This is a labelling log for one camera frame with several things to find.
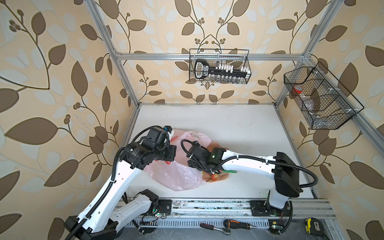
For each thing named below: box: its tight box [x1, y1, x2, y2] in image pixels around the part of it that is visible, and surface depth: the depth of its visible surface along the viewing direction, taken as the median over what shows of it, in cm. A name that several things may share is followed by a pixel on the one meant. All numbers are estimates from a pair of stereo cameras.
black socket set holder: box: [194, 59, 250, 79], surface depth 84 cm
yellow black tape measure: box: [304, 217, 326, 238], surface depth 69 cm
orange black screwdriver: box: [224, 219, 257, 230], surface depth 69 cm
